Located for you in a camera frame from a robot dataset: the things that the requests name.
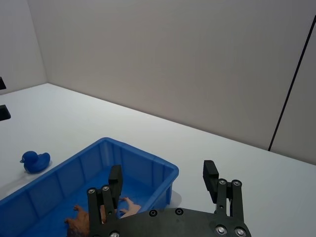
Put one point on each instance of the orange brown toy lizard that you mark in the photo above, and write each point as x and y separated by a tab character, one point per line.
80	219

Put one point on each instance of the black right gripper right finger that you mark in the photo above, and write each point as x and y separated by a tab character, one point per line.
210	181

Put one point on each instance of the blue plastic bin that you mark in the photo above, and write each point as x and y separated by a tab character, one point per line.
138	170

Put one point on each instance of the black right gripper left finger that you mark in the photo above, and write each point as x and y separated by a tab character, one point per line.
115	181

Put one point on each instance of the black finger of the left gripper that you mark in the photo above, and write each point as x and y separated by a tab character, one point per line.
3	113
2	83

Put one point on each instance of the thin black wall strip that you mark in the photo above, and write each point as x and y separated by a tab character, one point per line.
291	84

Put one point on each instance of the blue rubber duck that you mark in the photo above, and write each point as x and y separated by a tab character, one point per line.
34	163

